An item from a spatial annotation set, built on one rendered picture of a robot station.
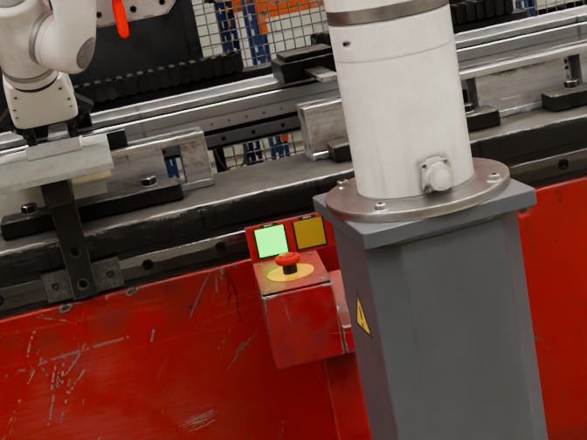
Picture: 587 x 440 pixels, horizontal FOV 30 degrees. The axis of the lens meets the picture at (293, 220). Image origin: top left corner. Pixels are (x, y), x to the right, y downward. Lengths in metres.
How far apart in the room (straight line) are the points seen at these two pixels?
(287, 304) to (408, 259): 0.56
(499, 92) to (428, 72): 0.95
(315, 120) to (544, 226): 0.44
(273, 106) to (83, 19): 0.70
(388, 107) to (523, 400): 0.33
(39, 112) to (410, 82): 0.81
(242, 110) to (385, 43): 1.12
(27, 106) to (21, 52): 0.14
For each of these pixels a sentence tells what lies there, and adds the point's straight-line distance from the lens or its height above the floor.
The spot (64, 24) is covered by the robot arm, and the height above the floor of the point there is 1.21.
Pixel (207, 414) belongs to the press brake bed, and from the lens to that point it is 1.89.
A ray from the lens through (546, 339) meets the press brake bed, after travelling 2.01.
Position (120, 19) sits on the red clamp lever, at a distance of 1.79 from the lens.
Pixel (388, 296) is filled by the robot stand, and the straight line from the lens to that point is 1.08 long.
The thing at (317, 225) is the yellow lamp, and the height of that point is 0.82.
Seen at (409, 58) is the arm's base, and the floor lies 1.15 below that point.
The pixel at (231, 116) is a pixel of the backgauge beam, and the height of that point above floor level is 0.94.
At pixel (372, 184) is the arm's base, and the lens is 1.09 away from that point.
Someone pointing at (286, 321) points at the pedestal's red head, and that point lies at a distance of 1.60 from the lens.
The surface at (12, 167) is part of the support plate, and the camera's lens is 1.76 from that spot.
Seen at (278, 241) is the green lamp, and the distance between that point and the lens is 1.72.
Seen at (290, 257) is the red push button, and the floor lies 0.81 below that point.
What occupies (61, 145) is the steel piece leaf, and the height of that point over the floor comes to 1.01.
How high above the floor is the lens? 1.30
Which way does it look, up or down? 16 degrees down
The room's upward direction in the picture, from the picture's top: 11 degrees counter-clockwise
